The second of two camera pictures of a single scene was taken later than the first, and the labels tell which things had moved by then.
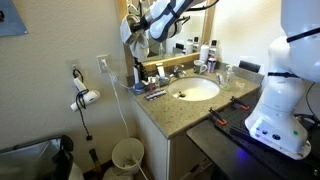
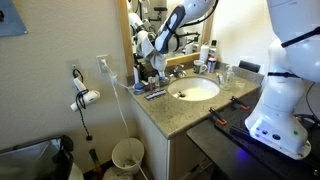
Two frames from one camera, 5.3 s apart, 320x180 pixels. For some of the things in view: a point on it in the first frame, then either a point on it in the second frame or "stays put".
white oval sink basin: (193, 89) stays put
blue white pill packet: (156, 94) stays put
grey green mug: (199, 66) stays put
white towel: (136, 40) -> (145, 48)
